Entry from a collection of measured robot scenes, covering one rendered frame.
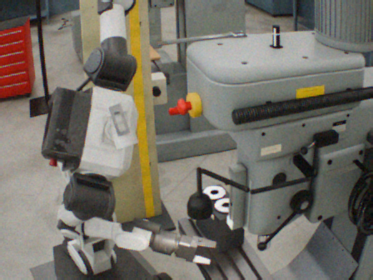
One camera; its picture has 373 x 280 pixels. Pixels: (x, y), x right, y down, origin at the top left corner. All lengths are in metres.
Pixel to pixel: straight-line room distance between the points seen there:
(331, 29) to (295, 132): 0.31
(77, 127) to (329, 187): 0.77
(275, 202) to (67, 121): 0.65
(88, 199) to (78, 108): 0.27
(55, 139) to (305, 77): 0.74
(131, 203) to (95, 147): 2.05
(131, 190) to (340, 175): 2.22
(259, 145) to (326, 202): 0.37
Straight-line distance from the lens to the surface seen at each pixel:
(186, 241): 1.65
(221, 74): 1.07
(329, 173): 1.37
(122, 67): 1.53
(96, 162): 1.45
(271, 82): 1.11
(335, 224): 1.86
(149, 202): 3.51
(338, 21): 1.26
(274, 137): 1.19
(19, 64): 5.77
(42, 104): 5.64
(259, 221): 1.39
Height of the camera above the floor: 2.29
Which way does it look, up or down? 30 degrees down
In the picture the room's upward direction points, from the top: 2 degrees counter-clockwise
